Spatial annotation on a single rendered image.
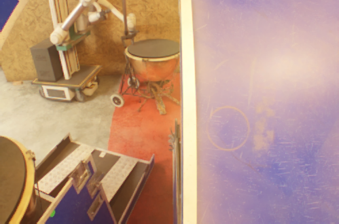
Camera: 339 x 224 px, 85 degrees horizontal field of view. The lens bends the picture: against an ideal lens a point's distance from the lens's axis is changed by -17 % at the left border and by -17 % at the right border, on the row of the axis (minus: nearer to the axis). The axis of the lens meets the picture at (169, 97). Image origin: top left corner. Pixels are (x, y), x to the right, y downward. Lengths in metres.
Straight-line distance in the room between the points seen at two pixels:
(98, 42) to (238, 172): 3.42
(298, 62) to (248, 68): 0.14
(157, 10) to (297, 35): 3.00
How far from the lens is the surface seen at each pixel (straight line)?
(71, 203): 1.08
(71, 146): 2.60
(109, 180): 2.06
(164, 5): 3.47
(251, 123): 0.48
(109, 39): 3.66
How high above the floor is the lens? 1.72
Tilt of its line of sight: 33 degrees down
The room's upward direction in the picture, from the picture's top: straight up
